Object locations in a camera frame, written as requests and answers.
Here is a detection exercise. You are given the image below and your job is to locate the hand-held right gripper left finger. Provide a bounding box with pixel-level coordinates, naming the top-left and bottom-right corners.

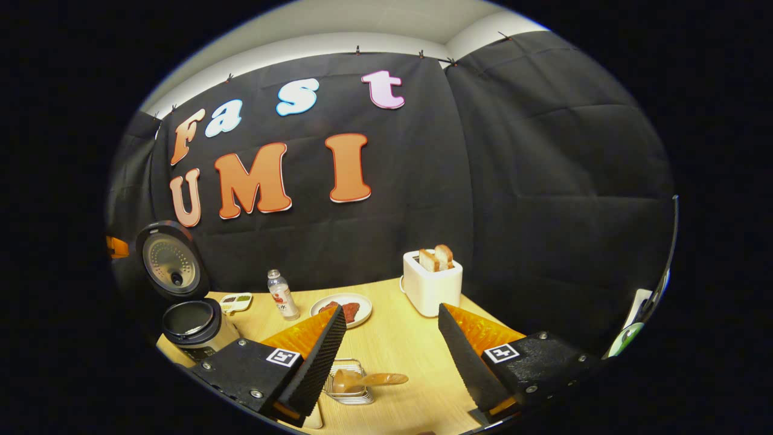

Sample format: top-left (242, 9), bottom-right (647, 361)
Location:
top-left (190, 304), bottom-right (348, 428)

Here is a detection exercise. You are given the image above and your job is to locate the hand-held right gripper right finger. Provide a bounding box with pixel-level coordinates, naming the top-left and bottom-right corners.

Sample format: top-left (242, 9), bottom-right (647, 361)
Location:
top-left (437, 303), bottom-right (605, 424)

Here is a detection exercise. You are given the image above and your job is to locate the metal wire chopstick holder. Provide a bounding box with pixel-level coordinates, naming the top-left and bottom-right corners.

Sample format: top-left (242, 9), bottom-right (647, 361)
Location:
top-left (323, 359), bottom-right (375, 405)

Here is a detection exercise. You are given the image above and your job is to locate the wooden spoon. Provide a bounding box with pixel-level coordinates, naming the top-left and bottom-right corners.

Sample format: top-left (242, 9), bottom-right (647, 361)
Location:
top-left (332, 369), bottom-right (409, 395)

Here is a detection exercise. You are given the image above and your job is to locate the black rice cooker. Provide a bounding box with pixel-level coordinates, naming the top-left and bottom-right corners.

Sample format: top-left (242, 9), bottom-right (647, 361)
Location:
top-left (135, 221), bottom-right (242, 363)

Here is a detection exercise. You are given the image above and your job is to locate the clear drink bottle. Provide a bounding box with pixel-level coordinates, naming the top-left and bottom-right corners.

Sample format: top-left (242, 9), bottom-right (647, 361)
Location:
top-left (267, 269), bottom-right (301, 321)

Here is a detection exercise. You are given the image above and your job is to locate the white round plate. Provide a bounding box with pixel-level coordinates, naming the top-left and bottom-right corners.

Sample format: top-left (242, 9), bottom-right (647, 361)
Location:
top-left (310, 293), bottom-right (373, 329)

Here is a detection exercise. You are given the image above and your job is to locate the white toaster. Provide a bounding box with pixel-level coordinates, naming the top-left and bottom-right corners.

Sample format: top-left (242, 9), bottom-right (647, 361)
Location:
top-left (402, 249), bottom-right (464, 318)

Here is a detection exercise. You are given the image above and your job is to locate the white divided grain dish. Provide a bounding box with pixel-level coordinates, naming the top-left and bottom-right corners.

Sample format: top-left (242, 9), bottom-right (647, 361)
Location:
top-left (219, 292), bottom-right (253, 315)

